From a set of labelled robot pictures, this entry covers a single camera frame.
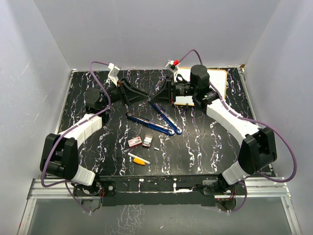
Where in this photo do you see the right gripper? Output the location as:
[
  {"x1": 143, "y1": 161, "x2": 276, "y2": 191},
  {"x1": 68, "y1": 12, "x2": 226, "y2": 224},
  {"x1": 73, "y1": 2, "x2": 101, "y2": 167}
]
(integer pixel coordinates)
[{"x1": 150, "y1": 75, "x2": 197, "y2": 105}]

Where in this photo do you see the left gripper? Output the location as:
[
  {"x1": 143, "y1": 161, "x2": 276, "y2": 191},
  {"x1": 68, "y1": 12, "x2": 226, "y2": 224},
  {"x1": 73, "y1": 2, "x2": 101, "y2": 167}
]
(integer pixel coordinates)
[{"x1": 101, "y1": 78, "x2": 149, "y2": 107}]

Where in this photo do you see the staple tray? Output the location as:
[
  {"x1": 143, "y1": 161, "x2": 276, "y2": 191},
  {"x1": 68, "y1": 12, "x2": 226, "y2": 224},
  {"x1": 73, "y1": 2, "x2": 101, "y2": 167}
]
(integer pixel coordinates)
[{"x1": 142, "y1": 133, "x2": 153, "y2": 148}]

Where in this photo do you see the red white staple box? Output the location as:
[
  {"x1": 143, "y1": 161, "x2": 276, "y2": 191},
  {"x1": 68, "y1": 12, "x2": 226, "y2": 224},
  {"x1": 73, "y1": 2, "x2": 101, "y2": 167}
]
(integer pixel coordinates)
[{"x1": 128, "y1": 137, "x2": 142, "y2": 148}]

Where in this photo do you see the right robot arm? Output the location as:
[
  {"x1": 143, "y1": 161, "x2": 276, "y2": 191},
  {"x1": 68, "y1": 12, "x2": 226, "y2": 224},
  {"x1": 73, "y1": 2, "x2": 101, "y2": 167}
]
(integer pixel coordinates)
[{"x1": 150, "y1": 61, "x2": 277, "y2": 194}]

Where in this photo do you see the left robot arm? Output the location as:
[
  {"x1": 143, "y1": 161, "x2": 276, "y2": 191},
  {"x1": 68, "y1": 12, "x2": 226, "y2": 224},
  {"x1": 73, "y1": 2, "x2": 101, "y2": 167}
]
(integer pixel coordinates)
[{"x1": 40, "y1": 78, "x2": 149, "y2": 195}]

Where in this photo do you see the white marker pen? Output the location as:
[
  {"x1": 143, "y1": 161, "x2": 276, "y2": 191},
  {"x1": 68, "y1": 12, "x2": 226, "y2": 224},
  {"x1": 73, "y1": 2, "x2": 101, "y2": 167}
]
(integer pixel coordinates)
[{"x1": 128, "y1": 153, "x2": 150, "y2": 164}]

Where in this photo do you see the yellow marker cap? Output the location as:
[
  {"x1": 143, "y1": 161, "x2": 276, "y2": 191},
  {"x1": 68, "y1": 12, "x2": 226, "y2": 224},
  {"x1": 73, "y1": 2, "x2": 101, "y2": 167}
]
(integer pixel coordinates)
[{"x1": 133, "y1": 158, "x2": 146, "y2": 165}]

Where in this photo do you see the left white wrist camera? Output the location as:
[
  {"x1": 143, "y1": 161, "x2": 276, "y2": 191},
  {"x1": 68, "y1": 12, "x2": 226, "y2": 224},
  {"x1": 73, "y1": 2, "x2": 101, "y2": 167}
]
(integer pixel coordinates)
[{"x1": 108, "y1": 63, "x2": 121, "y2": 86}]

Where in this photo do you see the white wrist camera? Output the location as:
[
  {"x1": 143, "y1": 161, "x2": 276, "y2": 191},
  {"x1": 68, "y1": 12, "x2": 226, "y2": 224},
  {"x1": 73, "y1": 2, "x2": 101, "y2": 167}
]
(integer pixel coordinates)
[
  {"x1": 165, "y1": 60, "x2": 179, "y2": 78},
  {"x1": 108, "y1": 63, "x2": 121, "y2": 86}
]

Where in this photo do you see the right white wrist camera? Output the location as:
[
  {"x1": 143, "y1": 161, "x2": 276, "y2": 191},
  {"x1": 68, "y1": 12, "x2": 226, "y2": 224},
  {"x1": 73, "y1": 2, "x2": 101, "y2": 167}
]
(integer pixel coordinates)
[{"x1": 165, "y1": 60, "x2": 179, "y2": 78}]

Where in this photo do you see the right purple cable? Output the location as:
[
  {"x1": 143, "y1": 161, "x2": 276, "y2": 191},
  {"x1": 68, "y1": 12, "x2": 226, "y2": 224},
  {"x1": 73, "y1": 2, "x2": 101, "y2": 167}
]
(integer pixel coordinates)
[{"x1": 178, "y1": 49, "x2": 298, "y2": 213}]

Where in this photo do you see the purple cable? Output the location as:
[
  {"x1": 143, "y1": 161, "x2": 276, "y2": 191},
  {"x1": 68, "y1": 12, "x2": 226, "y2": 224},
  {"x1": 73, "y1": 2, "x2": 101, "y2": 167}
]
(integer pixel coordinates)
[
  {"x1": 178, "y1": 49, "x2": 298, "y2": 213},
  {"x1": 40, "y1": 61, "x2": 115, "y2": 215}
]

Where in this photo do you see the small whiteboard orange frame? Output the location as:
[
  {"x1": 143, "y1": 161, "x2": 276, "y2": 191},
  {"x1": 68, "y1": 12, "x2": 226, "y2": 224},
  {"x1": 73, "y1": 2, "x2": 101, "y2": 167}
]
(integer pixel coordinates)
[{"x1": 174, "y1": 68, "x2": 228, "y2": 106}]

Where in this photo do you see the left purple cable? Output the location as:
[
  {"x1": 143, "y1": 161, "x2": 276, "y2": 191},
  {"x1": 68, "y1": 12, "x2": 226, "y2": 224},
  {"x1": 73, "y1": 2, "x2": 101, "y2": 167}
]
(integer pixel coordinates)
[{"x1": 40, "y1": 61, "x2": 115, "y2": 215}]

